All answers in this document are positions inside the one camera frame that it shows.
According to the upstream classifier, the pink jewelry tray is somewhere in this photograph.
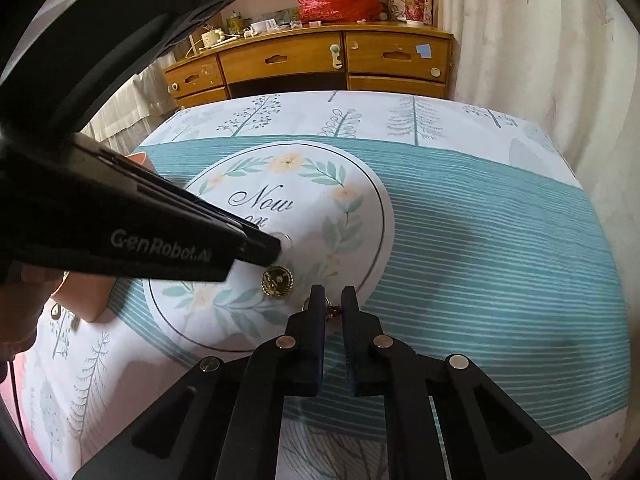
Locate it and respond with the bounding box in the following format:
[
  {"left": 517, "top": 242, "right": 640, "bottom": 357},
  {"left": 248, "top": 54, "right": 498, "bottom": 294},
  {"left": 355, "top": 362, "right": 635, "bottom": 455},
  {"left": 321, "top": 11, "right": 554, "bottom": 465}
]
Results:
[{"left": 49, "top": 152, "right": 151, "bottom": 323}]

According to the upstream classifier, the wooden desk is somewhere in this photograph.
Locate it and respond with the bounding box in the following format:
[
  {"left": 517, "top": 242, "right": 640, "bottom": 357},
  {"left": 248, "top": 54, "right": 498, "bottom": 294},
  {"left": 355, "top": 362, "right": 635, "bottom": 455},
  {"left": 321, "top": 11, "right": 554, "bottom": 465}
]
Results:
[{"left": 164, "top": 23, "right": 454, "bottom": 107}]

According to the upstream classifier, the white lace cover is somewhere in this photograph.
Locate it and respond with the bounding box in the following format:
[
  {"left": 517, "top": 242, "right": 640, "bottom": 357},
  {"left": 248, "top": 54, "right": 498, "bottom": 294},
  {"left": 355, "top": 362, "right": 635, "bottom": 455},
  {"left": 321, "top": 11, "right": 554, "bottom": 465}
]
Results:
[{"left": 81, "top": 54, "right": 177, "bottom": 155}]

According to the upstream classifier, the printed tablecloth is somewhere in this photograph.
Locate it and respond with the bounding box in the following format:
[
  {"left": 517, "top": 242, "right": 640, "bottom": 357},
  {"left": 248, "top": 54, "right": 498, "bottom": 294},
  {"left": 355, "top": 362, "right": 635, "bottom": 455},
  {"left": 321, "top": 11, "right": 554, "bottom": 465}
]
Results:
[{"left": 1, "top": 91, "right": 630, "bottom": 479}]

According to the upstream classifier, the person's left hand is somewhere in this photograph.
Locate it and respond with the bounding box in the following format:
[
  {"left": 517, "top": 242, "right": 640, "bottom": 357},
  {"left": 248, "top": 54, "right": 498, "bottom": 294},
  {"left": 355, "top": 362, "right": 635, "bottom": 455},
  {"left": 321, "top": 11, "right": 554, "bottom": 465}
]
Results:
[{"left": 0, "top": 264, "right": 64, "bottom": 362}]

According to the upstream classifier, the cream floral curtain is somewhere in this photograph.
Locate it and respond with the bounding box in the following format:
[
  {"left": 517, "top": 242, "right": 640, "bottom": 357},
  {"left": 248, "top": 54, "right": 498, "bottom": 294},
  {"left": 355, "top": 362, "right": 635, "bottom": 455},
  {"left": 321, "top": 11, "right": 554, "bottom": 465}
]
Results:
[{"left": 434, "top": 0, "right": 640, "bottom": 302}]

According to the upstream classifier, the floral ceramic mug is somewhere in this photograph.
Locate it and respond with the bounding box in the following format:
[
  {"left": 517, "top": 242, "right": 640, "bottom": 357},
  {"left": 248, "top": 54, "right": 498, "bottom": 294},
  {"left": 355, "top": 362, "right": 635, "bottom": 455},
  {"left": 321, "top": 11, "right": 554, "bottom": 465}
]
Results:
[{"left": 387, "top": 0, "right": 433, "bottom": 25}]

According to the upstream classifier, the gold round pendant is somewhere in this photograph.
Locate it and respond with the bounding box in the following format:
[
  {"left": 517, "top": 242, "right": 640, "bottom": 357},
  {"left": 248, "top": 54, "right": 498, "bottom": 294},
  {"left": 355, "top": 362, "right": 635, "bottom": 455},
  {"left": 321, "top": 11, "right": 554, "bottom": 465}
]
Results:
[{"left": 260, "top": 266, "right": 294, "bottom": 299}]

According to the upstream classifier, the black cable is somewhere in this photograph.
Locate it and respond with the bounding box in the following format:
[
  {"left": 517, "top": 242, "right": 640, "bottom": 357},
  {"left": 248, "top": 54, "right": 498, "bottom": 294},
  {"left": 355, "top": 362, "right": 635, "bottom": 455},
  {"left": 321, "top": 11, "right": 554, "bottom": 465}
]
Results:
[{"left": 6, "top": 358, "right": 26, "bottom": 441}]

